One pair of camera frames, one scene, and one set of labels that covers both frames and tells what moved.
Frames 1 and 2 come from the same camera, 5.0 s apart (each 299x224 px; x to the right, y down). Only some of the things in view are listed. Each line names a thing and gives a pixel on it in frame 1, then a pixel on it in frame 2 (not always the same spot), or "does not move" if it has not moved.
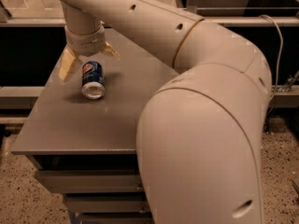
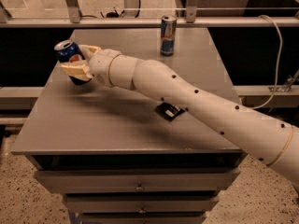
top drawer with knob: x=91 y=180 does not move
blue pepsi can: x=92 y=80 to x=65 y=49
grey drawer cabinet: x=81 y=135 does not move
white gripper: x=85 y=44 to x=100 y=66
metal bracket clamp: x=287 y=86 does not move
